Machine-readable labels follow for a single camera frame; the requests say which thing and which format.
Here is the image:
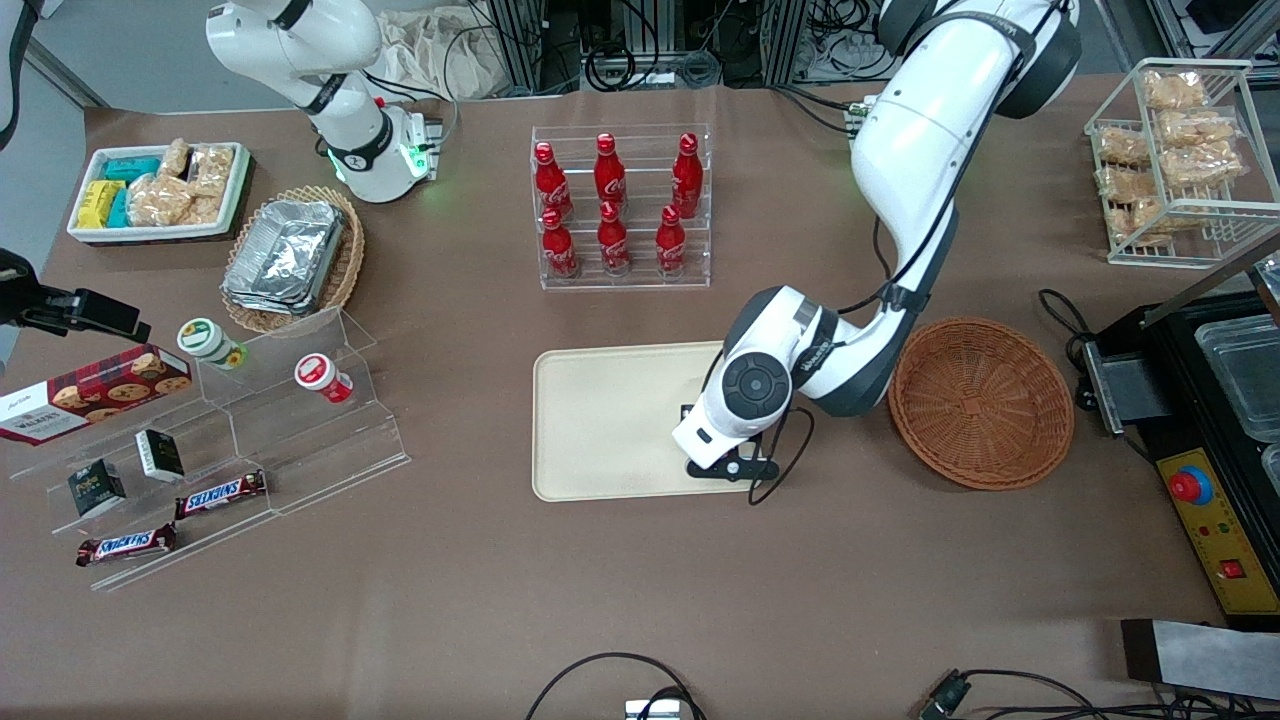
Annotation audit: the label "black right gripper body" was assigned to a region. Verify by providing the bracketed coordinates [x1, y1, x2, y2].
[0, 248, 63, 331]

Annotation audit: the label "beige plastic tray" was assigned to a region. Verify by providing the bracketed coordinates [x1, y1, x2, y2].
[532, 340, 765, 503]

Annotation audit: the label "light wicker basket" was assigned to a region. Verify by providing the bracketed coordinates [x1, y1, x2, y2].
[221, 185, 367, 335]

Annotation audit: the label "brown wicker basket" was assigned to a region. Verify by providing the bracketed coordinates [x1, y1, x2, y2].
[888, 317, 1076, 491]

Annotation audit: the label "white rectangular snack bin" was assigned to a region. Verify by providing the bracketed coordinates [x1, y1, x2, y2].
[66, 142, 254, 245]

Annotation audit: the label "red tartan cookie box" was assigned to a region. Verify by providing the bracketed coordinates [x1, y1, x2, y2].
[0, 343, 194, 447]

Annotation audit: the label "green lid yogurt cup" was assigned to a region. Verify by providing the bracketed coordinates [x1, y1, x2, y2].
[177, 317, 248, 372]

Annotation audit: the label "yellow snack pack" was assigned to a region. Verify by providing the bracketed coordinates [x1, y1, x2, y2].
[77, 180, 127, 230]

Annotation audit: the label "small black white box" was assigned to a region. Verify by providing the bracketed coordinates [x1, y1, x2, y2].
[134, 428, 187, 484]

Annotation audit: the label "clear acrylic bottle rack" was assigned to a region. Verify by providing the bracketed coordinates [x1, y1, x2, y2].
[530, 124, 713, 292]

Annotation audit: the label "stacked aluminium foil containers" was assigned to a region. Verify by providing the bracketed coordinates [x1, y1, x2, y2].
[221, 200, 347, 317]

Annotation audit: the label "red cola bottle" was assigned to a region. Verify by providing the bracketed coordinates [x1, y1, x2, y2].
[671, 133, 705, 220]
[597, 201, 633, 277]
[540, 208, 581, 280]
[655, 205, 690, 277]
[593, 133, 629, 209]
[533, 141, 575, 222]

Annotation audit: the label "brown Snickers bar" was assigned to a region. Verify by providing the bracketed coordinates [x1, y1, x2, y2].
[75, 522, 179, 569]
[174, 469, 269, 521]

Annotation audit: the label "red lid yogurt cup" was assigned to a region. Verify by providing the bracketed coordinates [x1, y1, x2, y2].
[293, 352, 355, 405]

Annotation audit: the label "clear acrylic stepped shelf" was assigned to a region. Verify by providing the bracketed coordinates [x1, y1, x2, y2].
[8, 305, 412, 593]

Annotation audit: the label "beige cloth bag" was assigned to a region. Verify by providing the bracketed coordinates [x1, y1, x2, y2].
[372, 8, 523, 102]

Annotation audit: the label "black machine with metal plate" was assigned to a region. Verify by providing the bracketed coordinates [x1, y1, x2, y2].
[1080, 235, 1280, 627]

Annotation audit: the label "red emergency stop button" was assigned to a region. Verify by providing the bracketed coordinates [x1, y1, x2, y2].
[1169, 464, 1215, 509]

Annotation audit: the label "yellow control panel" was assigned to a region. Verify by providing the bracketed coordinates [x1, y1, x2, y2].
[1154, 448, 1280, 617]

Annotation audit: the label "clear plastic container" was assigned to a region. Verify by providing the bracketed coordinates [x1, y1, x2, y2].
[1194, 314, 1280, 443]

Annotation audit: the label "grey flat plate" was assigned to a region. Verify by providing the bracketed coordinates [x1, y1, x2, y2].
[1119, 618, 1280, 702]

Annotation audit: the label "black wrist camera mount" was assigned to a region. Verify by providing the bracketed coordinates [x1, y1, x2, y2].
[685, 452, 782, 484]

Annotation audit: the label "black hanging strap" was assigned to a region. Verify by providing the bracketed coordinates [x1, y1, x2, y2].
[0, 0, 47, 153]

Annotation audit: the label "black looped cable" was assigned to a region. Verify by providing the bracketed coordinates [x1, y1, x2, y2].
[524, 652, 707, 720]

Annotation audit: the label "black cable with plug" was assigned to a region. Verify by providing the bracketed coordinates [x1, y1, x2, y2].
[918, 667, 1280, 720]

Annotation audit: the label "black power cable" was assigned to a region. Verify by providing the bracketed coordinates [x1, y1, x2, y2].
[1037, 288, 1103, 413]

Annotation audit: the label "aluminium frame post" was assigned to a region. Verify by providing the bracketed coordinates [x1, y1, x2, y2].
[758, 0, 809, 87]
[488, 0, 547, 97]

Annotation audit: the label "white wire rack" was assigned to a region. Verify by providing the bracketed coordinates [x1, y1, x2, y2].
[1084, 58, 1280, 269]

